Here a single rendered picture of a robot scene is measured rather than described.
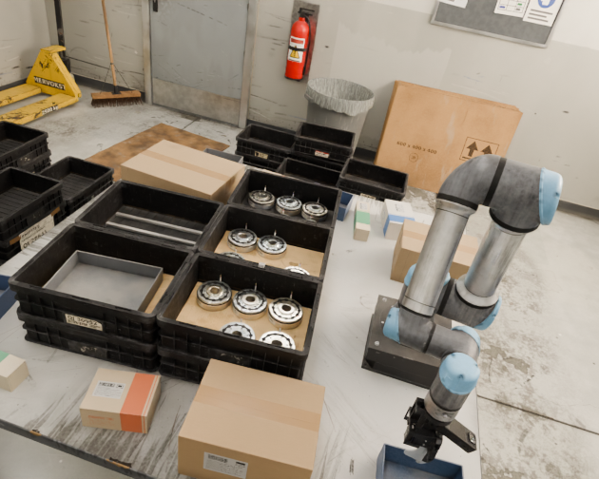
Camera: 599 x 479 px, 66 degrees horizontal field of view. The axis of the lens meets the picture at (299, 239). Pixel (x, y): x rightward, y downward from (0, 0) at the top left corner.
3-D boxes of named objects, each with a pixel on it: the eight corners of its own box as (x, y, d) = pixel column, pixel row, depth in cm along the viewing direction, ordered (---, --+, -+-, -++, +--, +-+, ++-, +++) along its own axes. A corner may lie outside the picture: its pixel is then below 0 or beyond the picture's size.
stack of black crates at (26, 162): (18, 188, 288) (3, 119, 262) (61, 201, 284) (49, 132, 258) (-36, 220, 255) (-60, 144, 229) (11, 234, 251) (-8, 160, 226)
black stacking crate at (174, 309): (316, 310, 145) (322, 282, 138) (299, 386, 121) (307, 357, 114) (195, 280, 147) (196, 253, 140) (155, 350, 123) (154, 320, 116)
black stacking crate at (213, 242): (327, 255, 169) (334, 229, 163) (316, 309, 145) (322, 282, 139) (223, 230, 171) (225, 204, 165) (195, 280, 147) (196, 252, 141)
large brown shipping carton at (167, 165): (241, 204, 209) (244, 164, 197) (208, 238, 185) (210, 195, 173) (164, 179, 216) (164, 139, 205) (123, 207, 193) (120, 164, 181)
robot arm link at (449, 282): (403, 284, 147) (415, 251, 139) (445, 300, 143) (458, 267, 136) (393, 307, 138) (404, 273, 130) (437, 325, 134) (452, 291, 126)
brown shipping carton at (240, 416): (177, 473, 109) (178, 435, 99) (208, 395, 127) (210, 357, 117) (300, 506, 107) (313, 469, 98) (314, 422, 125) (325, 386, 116)
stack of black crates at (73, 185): (75, 205, 282) (67, 155, 263) (119, 219, 279) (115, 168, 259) (27, 239, 250) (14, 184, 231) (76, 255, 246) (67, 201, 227)
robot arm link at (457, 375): (485, 358, 98) (480, 387, 92) (466, 390, 104) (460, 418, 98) (449, 342, 100) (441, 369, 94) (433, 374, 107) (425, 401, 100)
